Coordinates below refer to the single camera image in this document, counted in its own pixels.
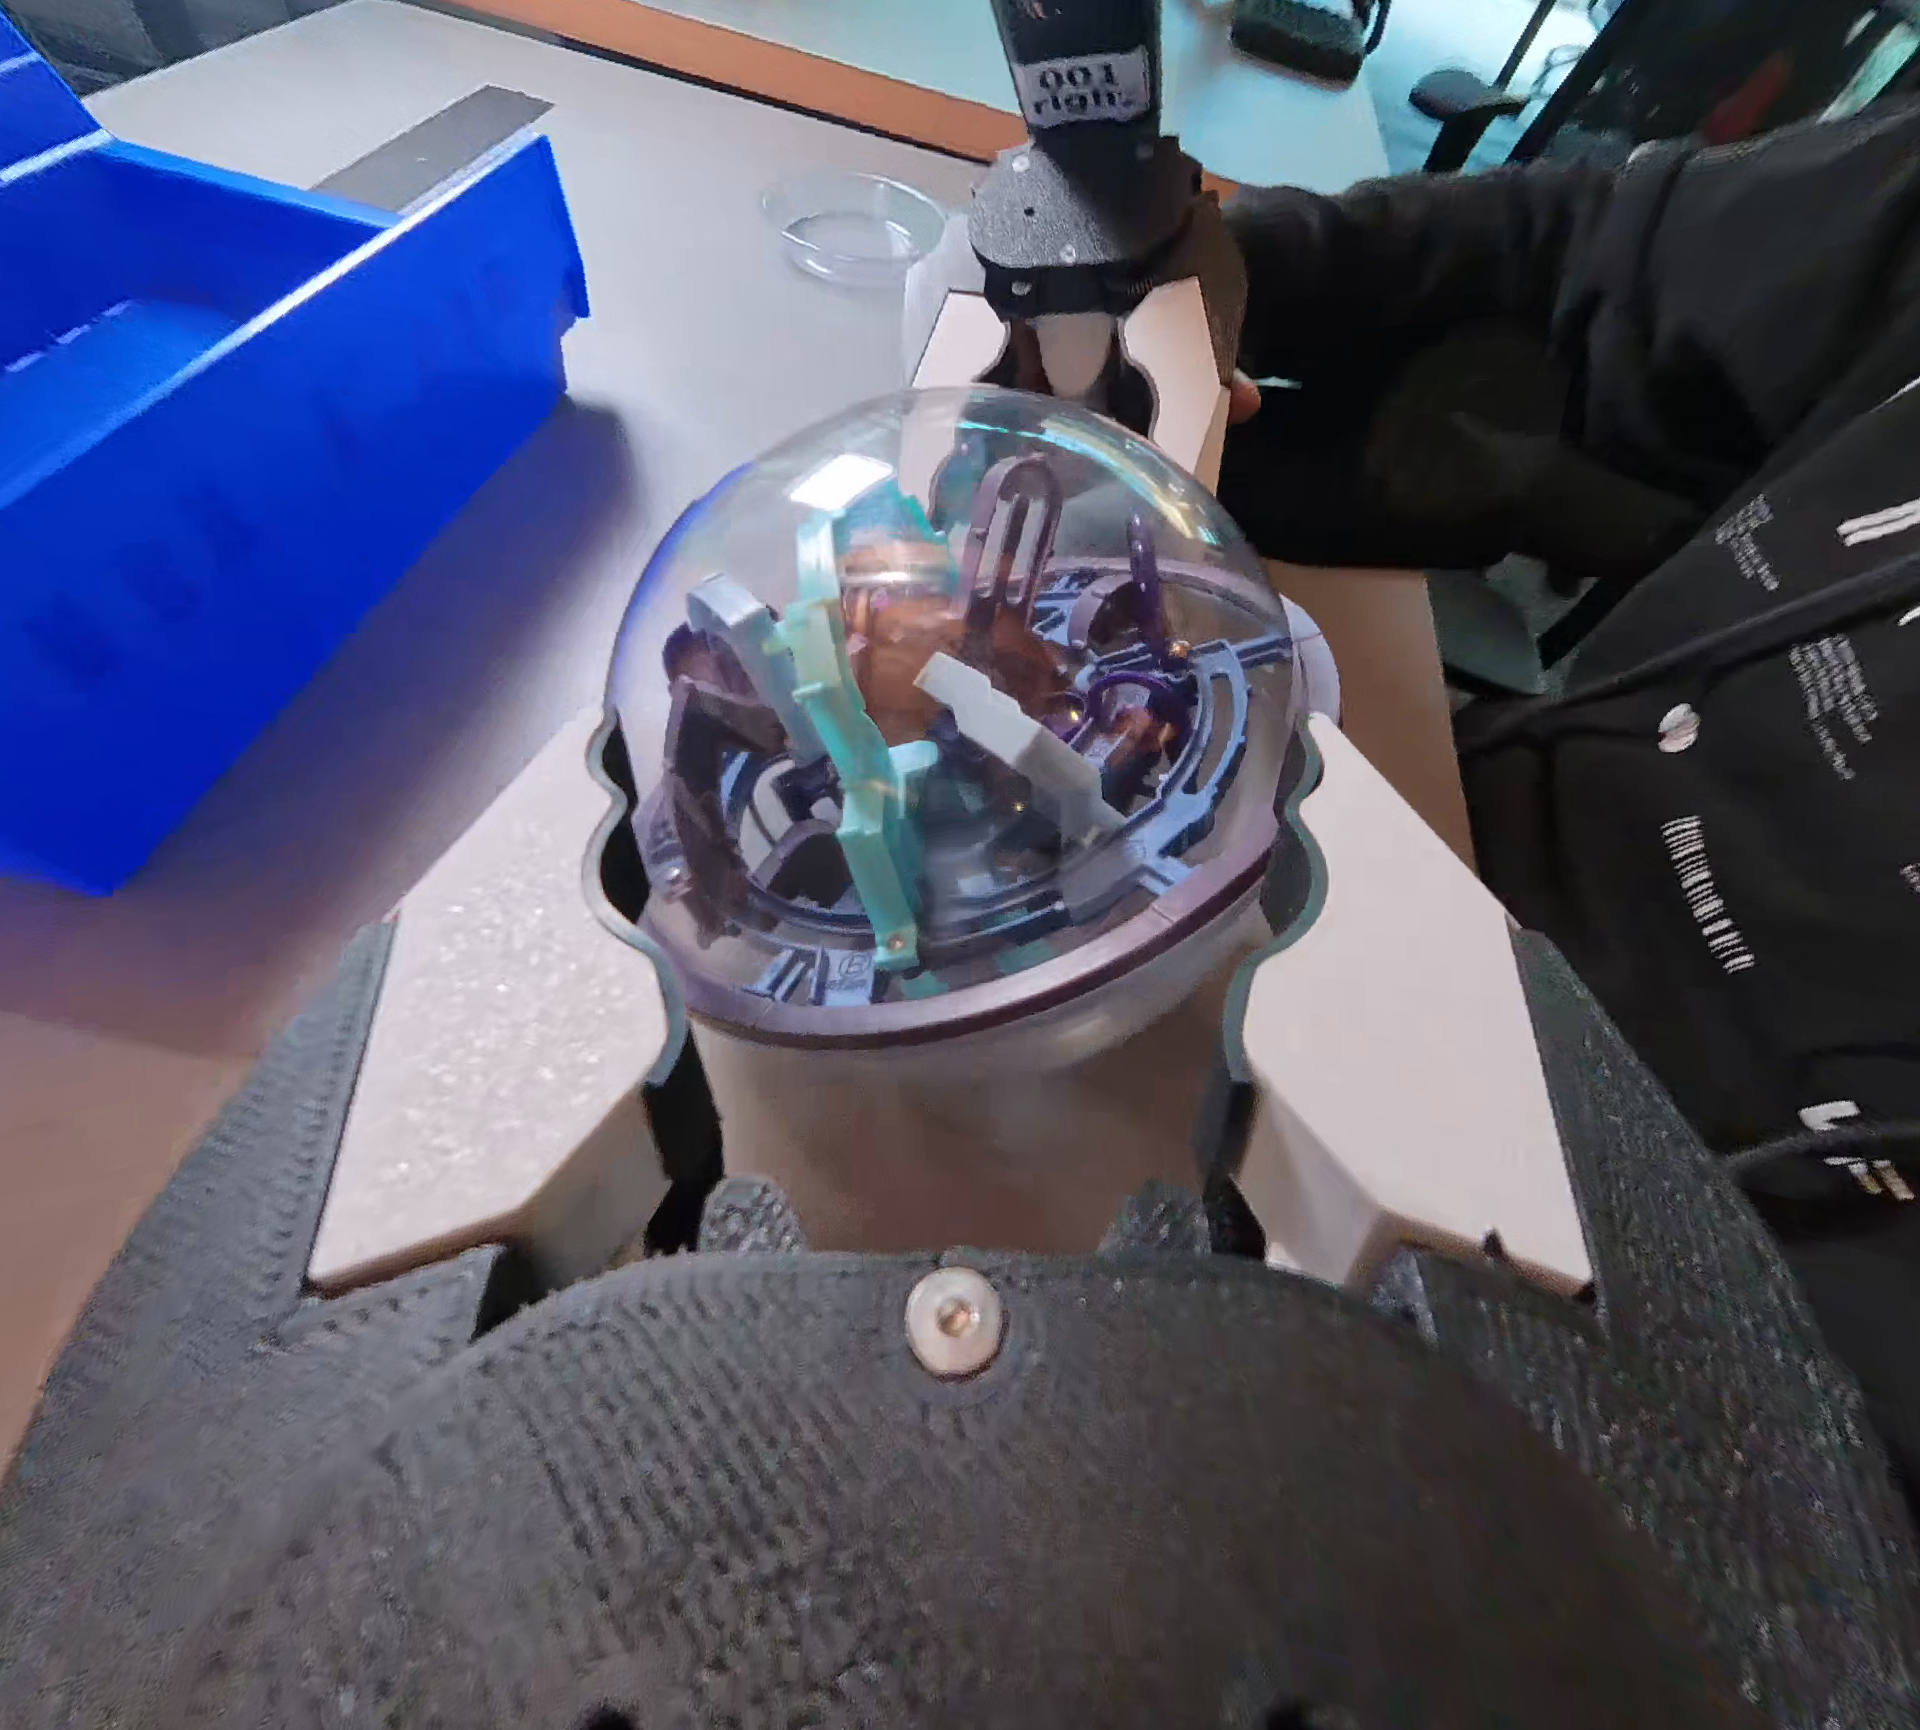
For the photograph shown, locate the dark tape strip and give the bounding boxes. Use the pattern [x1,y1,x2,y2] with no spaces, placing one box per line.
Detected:
[316,85,558,217]

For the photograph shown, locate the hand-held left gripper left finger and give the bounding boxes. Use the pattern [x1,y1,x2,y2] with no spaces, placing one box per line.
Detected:
[305,710,707,1294]

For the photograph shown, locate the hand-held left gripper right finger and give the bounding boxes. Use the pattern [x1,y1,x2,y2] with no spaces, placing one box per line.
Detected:
[1215,703,1596,1300]

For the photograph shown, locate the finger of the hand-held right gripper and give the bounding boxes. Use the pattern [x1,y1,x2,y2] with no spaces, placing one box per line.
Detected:
[1104,290,1237,496]
[899,283,1038,405]

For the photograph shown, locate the black mesh pad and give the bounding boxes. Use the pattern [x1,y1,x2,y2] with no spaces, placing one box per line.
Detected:
[1230,0,1370,87]

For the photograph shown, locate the blue plastic bin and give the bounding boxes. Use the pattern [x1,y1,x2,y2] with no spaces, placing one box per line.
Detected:
[0,14,593,898]

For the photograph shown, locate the clear plastic dish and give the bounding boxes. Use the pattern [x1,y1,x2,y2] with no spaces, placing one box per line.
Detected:
[765,170,950,292]

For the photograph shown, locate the clear plastic maze ball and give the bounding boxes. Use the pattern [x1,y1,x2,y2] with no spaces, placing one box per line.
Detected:
[599,386,1344,1058]

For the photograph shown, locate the person's right forearm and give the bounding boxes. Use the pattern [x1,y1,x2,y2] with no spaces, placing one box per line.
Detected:
[1215,110,1920,577]

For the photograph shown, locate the black printed hoodie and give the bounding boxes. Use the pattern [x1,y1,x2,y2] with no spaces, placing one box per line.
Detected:
[1456,380,1920,1448]

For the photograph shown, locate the person's right hand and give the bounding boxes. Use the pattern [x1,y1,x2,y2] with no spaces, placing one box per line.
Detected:
[1199,215,1273,428]

